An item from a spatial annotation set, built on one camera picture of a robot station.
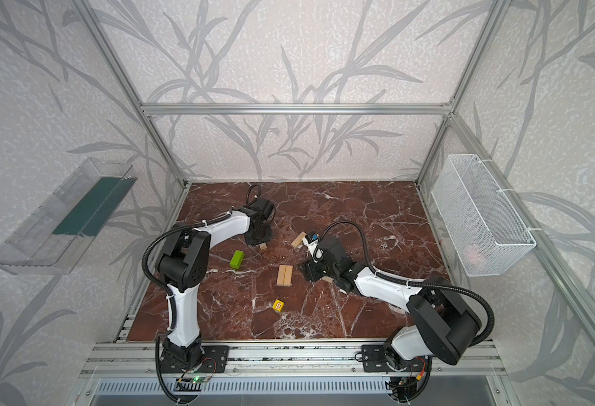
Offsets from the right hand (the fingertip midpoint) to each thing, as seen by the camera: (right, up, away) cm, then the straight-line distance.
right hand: (305, 253), depth 87 cm
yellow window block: (-9, -16, -4) cm, 19 cm away
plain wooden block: (-17, +1, +10) cm, 20 cm away
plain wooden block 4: (-3, +3, +12) cm, 13 cm away
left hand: (-15, +6, +14) cm, 21 cm away
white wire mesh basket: (+45, +11, -26) cm, 53 cm away
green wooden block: (-26, -3, +6) cm, 27 cm away
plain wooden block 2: (-8, -8, +2) cm, 12 cm away
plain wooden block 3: (-6, -8, +3) cm, 11 cm away
